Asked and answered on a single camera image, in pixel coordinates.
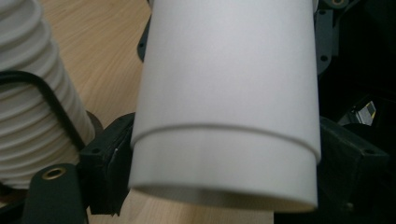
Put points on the white cylindrical tube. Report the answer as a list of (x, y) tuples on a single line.
[(227, 62)]

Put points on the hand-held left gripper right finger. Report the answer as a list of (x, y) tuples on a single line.
[(345, 161)]

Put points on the metal floor rail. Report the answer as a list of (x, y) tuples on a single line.
[(355, 116)]

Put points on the yellow black tape strip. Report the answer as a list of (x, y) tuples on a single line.
[(370, 109)]

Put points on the stack of white paper cups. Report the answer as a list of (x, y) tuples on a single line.
[(25, 133)]

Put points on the white paper cup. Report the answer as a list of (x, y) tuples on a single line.
[(218, 168)]

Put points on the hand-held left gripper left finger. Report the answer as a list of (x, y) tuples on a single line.
[(106, 168)]

